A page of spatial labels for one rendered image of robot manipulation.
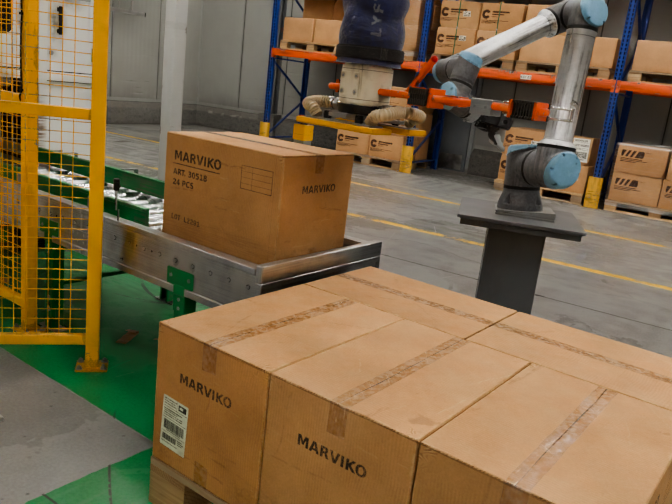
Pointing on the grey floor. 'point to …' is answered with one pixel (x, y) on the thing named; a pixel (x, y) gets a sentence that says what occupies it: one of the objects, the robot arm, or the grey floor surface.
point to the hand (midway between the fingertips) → (513, 133)
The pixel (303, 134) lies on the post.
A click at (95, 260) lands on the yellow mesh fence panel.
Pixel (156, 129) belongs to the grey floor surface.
